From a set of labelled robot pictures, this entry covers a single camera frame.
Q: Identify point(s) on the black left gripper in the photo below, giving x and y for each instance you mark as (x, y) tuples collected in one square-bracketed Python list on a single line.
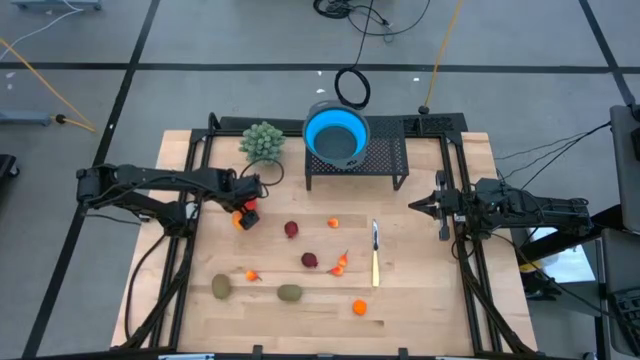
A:
[(242, 187)]

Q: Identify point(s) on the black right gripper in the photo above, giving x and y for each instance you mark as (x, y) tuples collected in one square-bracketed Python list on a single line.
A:
[(447, 205)]

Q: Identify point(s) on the red-yellow toy mango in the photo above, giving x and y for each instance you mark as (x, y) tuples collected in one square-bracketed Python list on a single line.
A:
[(237, 221)]

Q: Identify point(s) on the dark red plum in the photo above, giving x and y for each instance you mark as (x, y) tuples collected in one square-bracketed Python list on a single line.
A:
[(309, 260)]

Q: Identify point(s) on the brown-green toy kiwi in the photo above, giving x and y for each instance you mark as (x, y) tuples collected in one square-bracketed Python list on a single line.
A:
[(290, 293), (221, 286)]

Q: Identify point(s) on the small orange toy peach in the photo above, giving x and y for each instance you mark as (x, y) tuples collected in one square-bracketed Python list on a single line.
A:
[(333, 223)]

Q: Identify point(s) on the blue collapsible bowl grey rim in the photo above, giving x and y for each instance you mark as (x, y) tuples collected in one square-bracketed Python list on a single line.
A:
[(311, 132)]

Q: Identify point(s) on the orange toy tangerine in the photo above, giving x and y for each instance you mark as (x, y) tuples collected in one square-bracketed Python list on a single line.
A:
[(359, 307)]

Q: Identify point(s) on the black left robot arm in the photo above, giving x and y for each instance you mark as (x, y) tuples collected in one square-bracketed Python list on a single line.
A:
[(150, 176)]

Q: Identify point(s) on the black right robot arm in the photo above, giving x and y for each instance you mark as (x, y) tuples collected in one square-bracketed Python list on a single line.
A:
[(550, 210)]

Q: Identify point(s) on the black perforated metal shelf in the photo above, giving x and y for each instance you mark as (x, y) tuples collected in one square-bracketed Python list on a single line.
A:
[(387, 150)]

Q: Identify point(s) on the green toy grape bunch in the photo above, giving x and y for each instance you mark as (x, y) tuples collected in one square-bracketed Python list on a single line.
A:
[(262, 142)]

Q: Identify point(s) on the black perforated plate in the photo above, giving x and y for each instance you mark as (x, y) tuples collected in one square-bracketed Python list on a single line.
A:
[(435, 124)]

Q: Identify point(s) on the dark grey side desk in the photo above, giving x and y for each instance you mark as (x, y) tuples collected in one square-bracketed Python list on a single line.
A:
[(625, 175), (617, 260)]

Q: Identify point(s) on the black keyboard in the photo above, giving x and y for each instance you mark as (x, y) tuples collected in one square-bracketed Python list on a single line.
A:
[(630, 315)]

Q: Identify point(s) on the grey metal floor foot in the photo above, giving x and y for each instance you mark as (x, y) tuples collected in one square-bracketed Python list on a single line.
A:
[(55, 5), (25, 118)]

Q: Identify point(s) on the black floor object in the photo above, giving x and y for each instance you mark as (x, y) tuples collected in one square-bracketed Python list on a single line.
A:
[(7, 167)]

